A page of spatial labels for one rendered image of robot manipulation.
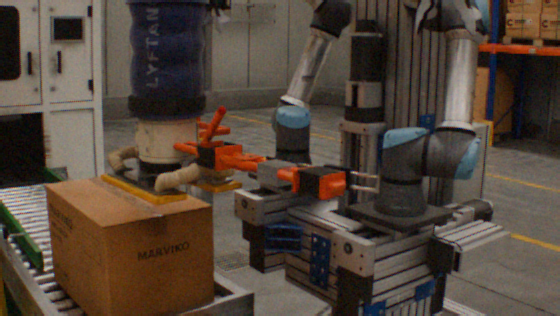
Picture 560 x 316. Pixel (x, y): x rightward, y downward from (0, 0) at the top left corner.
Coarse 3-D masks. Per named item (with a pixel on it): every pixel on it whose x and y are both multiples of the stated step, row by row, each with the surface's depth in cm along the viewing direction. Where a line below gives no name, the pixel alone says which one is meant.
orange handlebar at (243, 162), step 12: (204, 132) 172; (216, 132) 175; (228, 132) 179; (180, 144) 150; (192, 144) 152; (228, 156) 135; (240, 156) 133; (252, 156) 133; (240, 168) 132; (252, 168) 128; (288, 180) 120
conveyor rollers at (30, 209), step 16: (0, 192) 335; (16, 192) 336; (32, 192) 335; (16, 208) 303; (32, 208) 302; (0, 224) 274; (32, 224) 277; (48, 224) 281; (16, 240) 254; (48, 240) 256; (48, 256) 239; (32, 272) 218; (48, 272) 222; (48, 288) 205; (64, 304) 193
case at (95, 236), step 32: (64, 192) 194; (96, 192) 196; (64, 224) 191; (96, 224) 164; (128, 224) 165; (160, 224) 173; (192, 224) 181; (64, 256) 196; (96, 256) 168; (128, 256) 167; (160, 256) 175; (192, 256) 183; (64, 288) 202; (96, 288) 173; (128, 288) 169; (160, 288) 177; (192, 288) 185
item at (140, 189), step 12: (132, 168) 160; (108, 180) 160; (120, 180) 157; (132, 180) 156; (156, 180) 149; (132, 192) 149; (144, 192) 146; (156, 192) 144; (168, 192) 145; (180, 192) 147; (156, 204) 141
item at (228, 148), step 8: (200, 144) 141; (208, 144) 143; (216, 144) 145; (224, 144) 146; (232, 144) 144; (240, 144) 141; (200, 152) 139; (208, 152) 137; (216, 152) 136; (224, 152) 137; (232, 152) 139; (240, 152) 141; (200, 160) 140; (208, 160) 139; (216, 160) 136; (216, 168) 137; (224, 168) 138
